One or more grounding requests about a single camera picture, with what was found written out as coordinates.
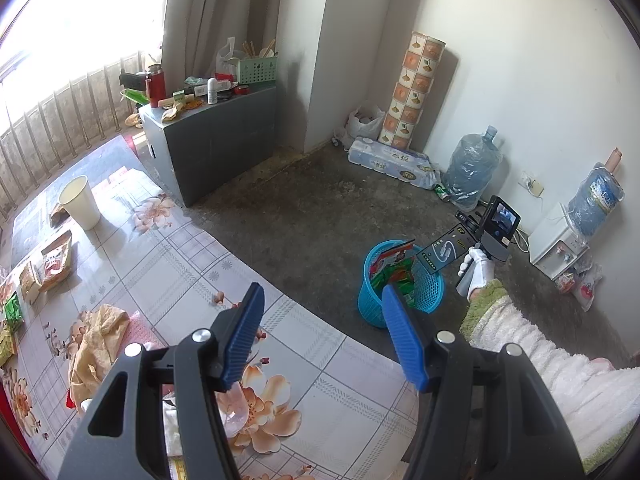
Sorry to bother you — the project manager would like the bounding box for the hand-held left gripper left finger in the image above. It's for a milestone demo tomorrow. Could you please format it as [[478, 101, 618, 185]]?
[[56, 282, 266, 480]]

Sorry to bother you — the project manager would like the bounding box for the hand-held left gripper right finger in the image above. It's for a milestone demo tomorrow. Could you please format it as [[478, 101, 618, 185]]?
[[381, 284, 586, 480]]

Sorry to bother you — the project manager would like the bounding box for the blue wastebasket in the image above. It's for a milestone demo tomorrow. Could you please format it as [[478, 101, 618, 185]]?
[[358, 240, 445, 329]]

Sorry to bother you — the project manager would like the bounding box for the green plastic bag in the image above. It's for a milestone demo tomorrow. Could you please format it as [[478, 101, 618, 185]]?
[[370, 260, 418, 306]]

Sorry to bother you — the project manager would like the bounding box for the red and white snack bag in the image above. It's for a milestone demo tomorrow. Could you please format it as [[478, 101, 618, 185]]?
[[372, 240, 416, 273]]

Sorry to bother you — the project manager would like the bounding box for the pink cloth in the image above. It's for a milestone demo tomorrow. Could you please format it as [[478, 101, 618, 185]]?
[[120, 316, 168, 353]]

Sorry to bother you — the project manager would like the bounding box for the tan cloth rag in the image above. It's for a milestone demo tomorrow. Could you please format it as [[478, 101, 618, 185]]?
[[67, 304, 132, 413]]

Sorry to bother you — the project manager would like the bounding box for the person's right forearm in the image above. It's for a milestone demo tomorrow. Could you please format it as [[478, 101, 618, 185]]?
[[459, 280, 640, 476]]

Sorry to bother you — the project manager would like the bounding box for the person's right hand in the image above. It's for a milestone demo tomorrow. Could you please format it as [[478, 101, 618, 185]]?
[[460, 244, 497, 293]]

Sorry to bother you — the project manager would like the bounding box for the empty water jug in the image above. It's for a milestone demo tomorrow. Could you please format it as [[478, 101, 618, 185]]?
[[442, 125, 503, 212]]

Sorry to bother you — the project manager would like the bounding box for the white water dispenser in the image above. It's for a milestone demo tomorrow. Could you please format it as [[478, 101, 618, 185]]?
[[529, 202, 591, 281]]

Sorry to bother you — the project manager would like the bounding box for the toilet paper pack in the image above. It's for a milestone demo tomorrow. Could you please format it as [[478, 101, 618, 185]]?
[[348, 137, 441, 191]]

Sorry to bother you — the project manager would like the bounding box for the water jug on dispenser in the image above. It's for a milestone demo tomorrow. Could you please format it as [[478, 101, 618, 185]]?
[[567, 162, 625, 237]]

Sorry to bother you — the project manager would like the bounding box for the patterned paper roll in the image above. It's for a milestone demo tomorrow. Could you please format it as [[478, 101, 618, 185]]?
[[377, 31, 447, 151]]

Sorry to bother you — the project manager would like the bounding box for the white bag on floor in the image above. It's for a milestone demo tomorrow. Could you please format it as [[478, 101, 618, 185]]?
[[334, 105, 386, 148]]

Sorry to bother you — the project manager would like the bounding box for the grey cabinet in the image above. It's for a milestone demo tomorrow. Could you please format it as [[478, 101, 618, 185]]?
[[139, 84, 278, 208]]

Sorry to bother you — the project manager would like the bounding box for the brown snack packet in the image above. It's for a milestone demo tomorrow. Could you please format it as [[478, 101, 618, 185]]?
[[37, 230, 73, 293]]

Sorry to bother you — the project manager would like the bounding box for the white paper cup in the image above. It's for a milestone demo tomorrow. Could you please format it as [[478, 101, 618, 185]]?
[[58, 176, 102, 231]]

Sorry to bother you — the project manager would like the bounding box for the small white box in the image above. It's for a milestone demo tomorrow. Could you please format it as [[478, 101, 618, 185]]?
[[20, 260, 41, 306]]

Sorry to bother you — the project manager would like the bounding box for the small green packet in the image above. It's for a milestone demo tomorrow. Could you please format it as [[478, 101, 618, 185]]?
[[2, 292, 23, 333]]

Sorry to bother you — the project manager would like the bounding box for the yellow-green packet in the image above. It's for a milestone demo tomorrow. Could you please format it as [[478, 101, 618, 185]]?
[[0, 330, 18, 368]]

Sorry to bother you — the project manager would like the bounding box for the green plastic basket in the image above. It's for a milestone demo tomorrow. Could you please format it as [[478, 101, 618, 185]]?
[[235, 55, 277, 85]]

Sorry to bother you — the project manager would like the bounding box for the red thermos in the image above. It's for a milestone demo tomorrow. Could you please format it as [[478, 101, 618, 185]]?
[[145, 64, 167, 107]]

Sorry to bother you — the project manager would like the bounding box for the white bag behind basket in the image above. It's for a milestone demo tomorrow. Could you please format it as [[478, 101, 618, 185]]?
[[215, 36, 241, 78]]

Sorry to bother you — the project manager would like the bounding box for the window railing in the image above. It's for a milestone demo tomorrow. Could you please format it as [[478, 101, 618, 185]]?
[[0, 52, 151, 216]]

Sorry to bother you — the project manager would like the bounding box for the grey curtain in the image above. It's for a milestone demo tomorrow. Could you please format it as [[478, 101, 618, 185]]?
[[161, 0, 282, 83]]

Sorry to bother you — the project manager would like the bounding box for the wall socket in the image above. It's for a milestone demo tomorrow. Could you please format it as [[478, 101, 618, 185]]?
[[520, 170, 546, 197]]

